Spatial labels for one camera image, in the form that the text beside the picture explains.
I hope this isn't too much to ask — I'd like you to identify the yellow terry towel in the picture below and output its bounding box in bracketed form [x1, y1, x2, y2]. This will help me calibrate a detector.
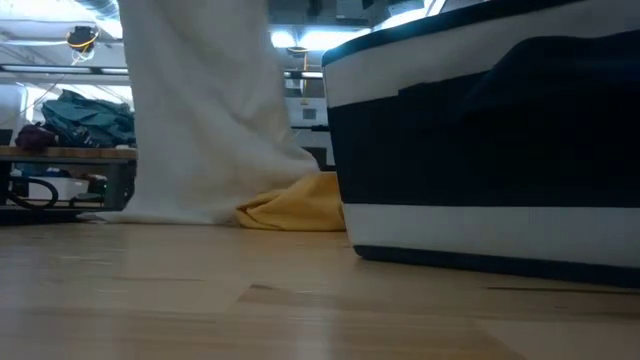
[234, 171, 347, 233]

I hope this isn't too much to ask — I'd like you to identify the white checked towel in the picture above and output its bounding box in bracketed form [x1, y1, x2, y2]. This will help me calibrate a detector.
[94, 0, 321, 226]

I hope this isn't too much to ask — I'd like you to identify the navy fabric basket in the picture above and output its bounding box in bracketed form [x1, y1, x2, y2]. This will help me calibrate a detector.
[321, 0, 640, 290]

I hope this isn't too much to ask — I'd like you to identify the white box with vent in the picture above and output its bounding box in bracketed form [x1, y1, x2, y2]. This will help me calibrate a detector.
[287, 97, 330, 127]

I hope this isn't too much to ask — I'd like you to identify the bright ceiling light panel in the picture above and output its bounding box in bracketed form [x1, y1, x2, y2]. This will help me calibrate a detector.
[269, 27, 374, 52]

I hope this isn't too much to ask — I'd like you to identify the teal clothes pile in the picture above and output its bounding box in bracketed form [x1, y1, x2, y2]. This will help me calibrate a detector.
[41, 89, 136, 149]

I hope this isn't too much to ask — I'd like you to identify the wooden workbench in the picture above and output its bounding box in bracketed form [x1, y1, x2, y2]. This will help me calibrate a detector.
[0, 145, 137, 221]

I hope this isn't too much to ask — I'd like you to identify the white storage box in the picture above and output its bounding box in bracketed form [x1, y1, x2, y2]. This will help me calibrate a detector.
[27, 177, 91, 202]

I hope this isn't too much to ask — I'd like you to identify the maroon cloth bundle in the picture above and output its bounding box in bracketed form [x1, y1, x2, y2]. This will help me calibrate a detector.
[14, 123, 59, 153]

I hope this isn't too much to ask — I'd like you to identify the long ceiling light bar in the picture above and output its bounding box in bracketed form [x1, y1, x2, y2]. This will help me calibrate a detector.
[0, 64, 325, 80]

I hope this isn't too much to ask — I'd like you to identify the black rectangular frame stand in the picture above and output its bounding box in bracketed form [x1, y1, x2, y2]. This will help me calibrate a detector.
[291, 124, 335, 171]

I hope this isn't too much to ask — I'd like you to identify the hanging cable reel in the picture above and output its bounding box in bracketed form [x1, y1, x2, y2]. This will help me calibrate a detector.
[66, 25, 100, 55]

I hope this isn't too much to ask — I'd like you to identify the silver ventilation duct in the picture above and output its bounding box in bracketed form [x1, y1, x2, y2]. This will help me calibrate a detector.
[74, 0, 121, 16]

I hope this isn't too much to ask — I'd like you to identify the black curved hose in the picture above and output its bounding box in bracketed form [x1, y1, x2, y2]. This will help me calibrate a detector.
[5, 175, 60, 211]

